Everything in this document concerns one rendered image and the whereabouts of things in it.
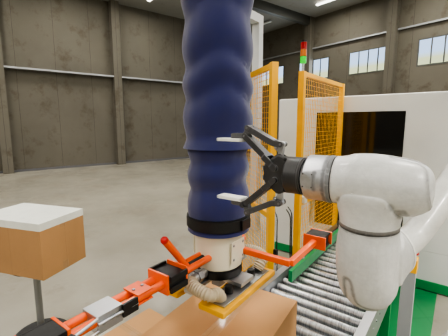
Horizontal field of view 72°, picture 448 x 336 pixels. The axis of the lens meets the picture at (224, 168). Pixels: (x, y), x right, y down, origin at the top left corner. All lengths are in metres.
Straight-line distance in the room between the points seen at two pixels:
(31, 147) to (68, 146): 1.17
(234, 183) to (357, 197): 0.52
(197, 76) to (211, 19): 0.16
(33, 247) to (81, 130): 10.70
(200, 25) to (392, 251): 0.76
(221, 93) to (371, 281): 0.64
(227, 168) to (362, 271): 0.53
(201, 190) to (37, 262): 1.71
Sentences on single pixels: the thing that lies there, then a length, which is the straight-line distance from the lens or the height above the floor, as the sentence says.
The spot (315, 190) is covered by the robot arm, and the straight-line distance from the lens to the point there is 0.59.
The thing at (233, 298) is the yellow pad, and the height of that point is 1.13.
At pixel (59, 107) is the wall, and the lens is 12.89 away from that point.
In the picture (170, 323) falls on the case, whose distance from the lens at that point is 1.30.
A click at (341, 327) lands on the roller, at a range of 2.08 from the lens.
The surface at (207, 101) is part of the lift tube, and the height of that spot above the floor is 1.75.
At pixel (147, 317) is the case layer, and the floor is 0.54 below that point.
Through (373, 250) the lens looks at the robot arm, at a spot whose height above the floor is 1.47.
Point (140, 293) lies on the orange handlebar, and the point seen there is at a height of 1.25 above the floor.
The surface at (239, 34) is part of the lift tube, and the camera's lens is 1.00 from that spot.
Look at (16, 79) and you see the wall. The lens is 12.80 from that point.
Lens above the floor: 1.68
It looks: 8 degrees down
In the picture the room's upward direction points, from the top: straight up
